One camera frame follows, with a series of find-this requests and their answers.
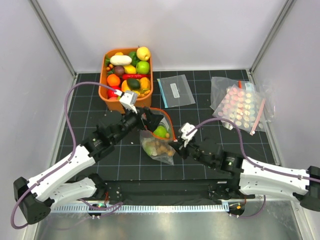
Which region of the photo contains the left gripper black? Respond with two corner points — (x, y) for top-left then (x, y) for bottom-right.
(111, 104), (163, 144)

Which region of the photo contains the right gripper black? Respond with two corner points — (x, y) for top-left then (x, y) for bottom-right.
(169, 136), (215, 169)

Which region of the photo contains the brown toy longan bunch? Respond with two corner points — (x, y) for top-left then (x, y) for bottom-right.
(145, 140), (175, 157)

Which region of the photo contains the orange zipper clear bag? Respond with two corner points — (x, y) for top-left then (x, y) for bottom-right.
(139, 108), (176, 166)

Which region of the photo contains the toy cauliflower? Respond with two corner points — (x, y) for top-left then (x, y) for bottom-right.
(143, 145), (158, 157)

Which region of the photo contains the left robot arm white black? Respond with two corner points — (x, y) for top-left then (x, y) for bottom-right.
(10, 107), (164, 229)

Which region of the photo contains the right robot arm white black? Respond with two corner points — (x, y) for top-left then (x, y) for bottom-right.
(169, 140), (320, 212)

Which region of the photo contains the blue zipper clear bag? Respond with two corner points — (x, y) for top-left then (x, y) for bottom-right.
(157, 74), (196, 109)

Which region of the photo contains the clear crumpled plastic bag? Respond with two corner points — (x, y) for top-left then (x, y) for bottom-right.
(210, 76), (276, 122)

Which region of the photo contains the polka dot zip bag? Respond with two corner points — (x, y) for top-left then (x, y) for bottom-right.
(213, 84), (266, 136)

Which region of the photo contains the red toy chili pepper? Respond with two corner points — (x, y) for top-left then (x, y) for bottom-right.
(122, 73), (151, 80)

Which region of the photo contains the green toy apple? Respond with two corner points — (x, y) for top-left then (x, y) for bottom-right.
(135, 61), (150, 75)

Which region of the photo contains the yellow toy lemon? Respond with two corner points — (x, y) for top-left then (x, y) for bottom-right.
(124, 64), (137, 74)

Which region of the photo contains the dark purple toy onion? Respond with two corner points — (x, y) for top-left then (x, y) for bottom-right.
(113, 65), (125, 77)

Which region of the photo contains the yellow toy pear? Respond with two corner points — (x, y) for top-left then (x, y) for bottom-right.
(136, 46), (151, 61)

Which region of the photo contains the white toy radish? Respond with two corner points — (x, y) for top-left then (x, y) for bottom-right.
(109, 55), (132, 66)

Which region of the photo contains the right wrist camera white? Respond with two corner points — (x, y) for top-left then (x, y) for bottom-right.
(179, 122), (198, 148)

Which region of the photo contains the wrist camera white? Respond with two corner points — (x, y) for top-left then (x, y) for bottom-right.
(179, 122), (198, 148)
(115, 90), (138, 113)

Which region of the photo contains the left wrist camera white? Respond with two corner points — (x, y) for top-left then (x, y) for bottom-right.
(115, 90), (138, 113)

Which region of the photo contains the aluminium frame rail front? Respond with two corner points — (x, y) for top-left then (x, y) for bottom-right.
(29, 187), (305, 213)

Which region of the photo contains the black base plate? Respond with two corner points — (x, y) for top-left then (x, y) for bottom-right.
(104, 179), (255, 206)

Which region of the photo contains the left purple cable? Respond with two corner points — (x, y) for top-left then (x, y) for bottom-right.
(11, 81), (125, 230)

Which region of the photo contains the left aluminium frame post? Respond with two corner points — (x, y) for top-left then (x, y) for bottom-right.
(28, 0), (77, 78)

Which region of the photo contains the aluminium frame post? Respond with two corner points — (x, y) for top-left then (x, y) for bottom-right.
(28, 0), (77, 78)
(249, 0), (296, 75)

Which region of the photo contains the right aluminium frame post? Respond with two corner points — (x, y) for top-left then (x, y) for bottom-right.
(249, 0), (296, 75)

